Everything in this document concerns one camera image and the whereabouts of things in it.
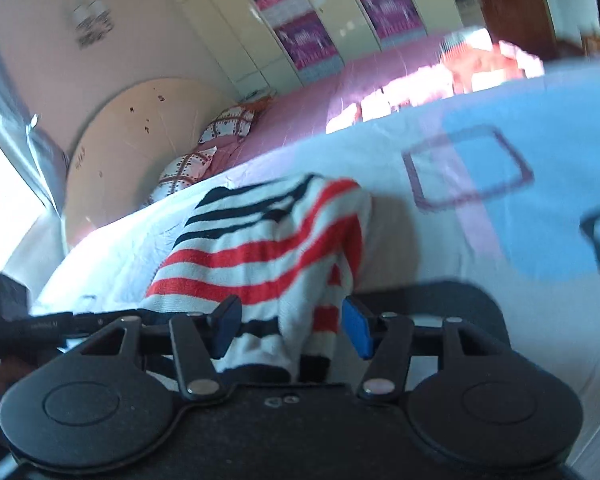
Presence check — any patterned white orange pillow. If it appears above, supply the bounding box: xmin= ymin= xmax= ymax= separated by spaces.
xmin=198 ymin=105 xmax=257 ymax=145
xmin=155 ymin=147 xmax=219 ymax=197

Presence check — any brown wooden door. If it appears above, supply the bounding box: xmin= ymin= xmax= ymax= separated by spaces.
xmin=462 ymin=0 xmax=559 ymax=61

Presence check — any grey curtain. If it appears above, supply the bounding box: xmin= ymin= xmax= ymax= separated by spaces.
xmin=0 ymin=20 xmax=70 ymax=212

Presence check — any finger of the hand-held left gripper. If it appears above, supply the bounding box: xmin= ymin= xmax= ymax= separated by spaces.
xmin=27 ymin=309 xmax=147 ymax=337

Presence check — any beige rounded headboard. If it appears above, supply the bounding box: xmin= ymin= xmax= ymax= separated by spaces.
xmin=62 ymin=77 xmax=239 ymax=249

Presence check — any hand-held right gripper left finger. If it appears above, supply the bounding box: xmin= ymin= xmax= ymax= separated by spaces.
xmin=79 ymin=294 xmax=244 ymax=401

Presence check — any dark wall sticker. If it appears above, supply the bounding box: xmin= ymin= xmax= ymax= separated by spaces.
xmin=72 ymin=2 xmax=117 ymax=51

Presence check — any cream glossy wardrobe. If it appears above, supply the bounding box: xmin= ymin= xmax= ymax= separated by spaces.
xmin=145 ymin=0 xmax=487 ymax=97

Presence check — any striped white knit sweater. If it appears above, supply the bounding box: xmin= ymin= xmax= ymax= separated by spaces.
xmin=142 ymin=172 xmax=374 ymax=382

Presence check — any pink bedsheet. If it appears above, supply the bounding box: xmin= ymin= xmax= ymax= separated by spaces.
xmin=210 ymin=30 xmax=481 ymax=177

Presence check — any pile of orange white clothes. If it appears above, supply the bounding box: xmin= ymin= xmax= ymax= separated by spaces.
xmin=325 ymin=27 xmax=547 ymax=134

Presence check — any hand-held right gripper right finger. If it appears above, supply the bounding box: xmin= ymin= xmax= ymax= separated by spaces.
xmin=342 ymin=296 xmax=482 ymax=402

